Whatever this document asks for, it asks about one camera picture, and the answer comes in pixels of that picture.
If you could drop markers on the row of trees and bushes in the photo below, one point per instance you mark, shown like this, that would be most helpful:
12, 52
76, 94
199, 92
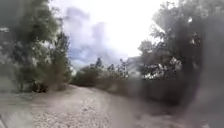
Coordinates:
36, 56

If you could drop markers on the dense trees and bushes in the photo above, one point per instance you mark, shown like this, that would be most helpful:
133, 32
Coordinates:
180, 63

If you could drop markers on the pale gravel dirt path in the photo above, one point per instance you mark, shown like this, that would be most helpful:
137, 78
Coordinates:
80, 108

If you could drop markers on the low bushes along path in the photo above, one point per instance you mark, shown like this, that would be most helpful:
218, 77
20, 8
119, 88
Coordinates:
96, 76

